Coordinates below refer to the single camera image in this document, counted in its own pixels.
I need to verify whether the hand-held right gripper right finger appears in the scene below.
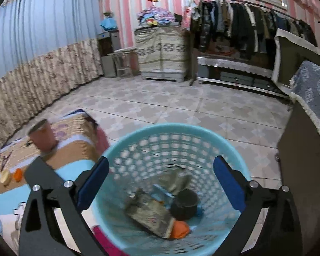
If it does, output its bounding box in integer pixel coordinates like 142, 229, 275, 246
213, 155, 303, 256

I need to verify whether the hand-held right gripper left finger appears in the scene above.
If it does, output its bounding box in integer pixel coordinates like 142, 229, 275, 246
18, 156, 110, 256

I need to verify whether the dark grey cup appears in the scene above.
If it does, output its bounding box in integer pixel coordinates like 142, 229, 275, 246
170, 189, 199, 220

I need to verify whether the orange snack bag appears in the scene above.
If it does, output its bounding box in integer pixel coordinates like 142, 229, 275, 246
124, 188, 176, 239

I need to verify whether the teal plastic basket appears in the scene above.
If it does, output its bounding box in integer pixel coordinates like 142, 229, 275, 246
92, 123, 252, 256

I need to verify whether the striped printed blanket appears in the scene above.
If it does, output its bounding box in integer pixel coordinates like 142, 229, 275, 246
0, 109, 110, 256

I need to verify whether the magenta cloth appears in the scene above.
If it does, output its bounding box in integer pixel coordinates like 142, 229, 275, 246
92, 225, 128, 256

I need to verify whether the pink cup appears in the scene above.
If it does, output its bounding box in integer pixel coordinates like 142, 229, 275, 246
27, 119, 56, 152

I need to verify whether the dark cabinet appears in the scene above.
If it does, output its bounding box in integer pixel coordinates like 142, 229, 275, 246
277, 101, 320, 246

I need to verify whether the pale peel piece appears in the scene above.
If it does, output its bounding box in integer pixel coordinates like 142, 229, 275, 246
0, 169, 11, 186

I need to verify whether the low bench with lace cover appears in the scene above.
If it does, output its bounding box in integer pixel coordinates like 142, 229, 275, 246
196, 55, 294, 99

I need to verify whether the blue patterned cloth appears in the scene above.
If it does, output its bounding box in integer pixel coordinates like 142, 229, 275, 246
289, 60, 320, 152

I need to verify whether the grey small cabinet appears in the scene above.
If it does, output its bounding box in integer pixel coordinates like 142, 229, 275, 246
97, 30, 122, 78

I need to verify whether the blue and patterned curtain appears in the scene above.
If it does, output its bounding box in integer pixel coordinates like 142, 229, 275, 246
0, 0, 105, 144

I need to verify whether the covered television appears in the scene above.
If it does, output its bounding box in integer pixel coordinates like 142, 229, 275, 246
272, 28, 320, 86

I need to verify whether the cloth-covered cabinet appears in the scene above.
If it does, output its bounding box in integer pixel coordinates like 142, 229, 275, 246
134, 26, 188, 83

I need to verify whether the row of hanging clothes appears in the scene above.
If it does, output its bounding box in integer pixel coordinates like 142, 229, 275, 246
193, 0, 318, 62

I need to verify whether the pink plastic bag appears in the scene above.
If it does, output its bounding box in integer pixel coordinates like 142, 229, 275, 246
181, 5, 193, 31

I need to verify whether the pile of colourful clothes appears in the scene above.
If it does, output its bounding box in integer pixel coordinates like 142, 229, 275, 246
137, 7, 176, 28

